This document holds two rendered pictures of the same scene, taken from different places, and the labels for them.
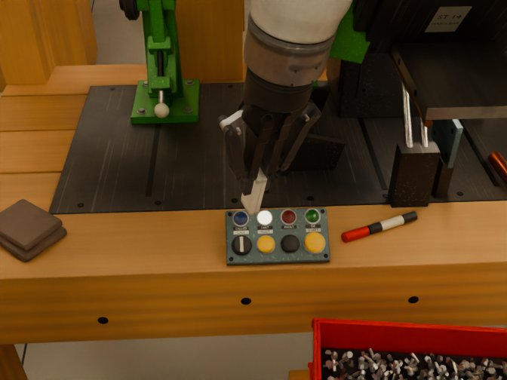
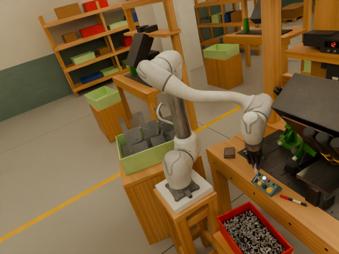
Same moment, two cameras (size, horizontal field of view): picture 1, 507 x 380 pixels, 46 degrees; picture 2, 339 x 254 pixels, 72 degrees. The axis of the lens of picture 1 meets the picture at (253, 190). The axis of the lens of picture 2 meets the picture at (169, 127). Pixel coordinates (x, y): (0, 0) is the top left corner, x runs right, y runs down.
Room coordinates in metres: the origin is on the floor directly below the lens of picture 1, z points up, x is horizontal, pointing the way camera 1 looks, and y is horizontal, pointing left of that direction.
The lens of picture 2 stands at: (-0.05, -0.84, 2.01)
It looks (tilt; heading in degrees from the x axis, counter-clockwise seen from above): 29 degrees down; 74
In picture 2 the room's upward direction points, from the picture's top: 15 degrees counter-clockwise
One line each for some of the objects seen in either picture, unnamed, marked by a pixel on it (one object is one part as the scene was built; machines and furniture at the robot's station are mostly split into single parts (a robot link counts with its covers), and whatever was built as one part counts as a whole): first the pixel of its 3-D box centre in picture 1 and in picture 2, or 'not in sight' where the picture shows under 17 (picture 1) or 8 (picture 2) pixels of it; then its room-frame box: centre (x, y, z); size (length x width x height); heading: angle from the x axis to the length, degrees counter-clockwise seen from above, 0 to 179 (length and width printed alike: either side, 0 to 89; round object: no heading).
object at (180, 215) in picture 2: not in sight; (183, 193); (0.25, 0.28, 0.83); 0.32 x 0.32 x 0.04; 5
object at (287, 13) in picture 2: not in sight; (294, 12); (7.91, 6.34, 0.22); 1.20 x 0.81 x 0.44; 11
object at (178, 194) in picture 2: not in sight; (182, 185); (0.25, 0.26, 0.91); 0.22 x 0.18 x 0.06; 91
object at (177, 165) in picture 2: not in sight; (176, 167); (0.25, 0.29, 1.05); 0.18 x 0.16 x 0.22; 40
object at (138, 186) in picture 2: not in sight; (166, 185); (0.26, 0.90, 0.39); 0.68 x 0.52 x 0.79; 173
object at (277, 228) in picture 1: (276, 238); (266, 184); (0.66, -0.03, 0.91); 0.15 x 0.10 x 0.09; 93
